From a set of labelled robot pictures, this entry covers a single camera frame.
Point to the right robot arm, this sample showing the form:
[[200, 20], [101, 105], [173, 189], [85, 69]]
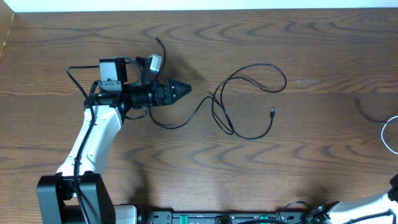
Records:
[[380, 208]]

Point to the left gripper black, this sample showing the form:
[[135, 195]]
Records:
[[165, 98]]

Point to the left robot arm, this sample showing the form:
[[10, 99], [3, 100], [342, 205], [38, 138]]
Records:
[[76, 193]]

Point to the cardboard panel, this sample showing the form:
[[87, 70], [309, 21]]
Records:
[[6, 20]]

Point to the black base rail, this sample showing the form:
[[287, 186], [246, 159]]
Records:
[[224, 217]]

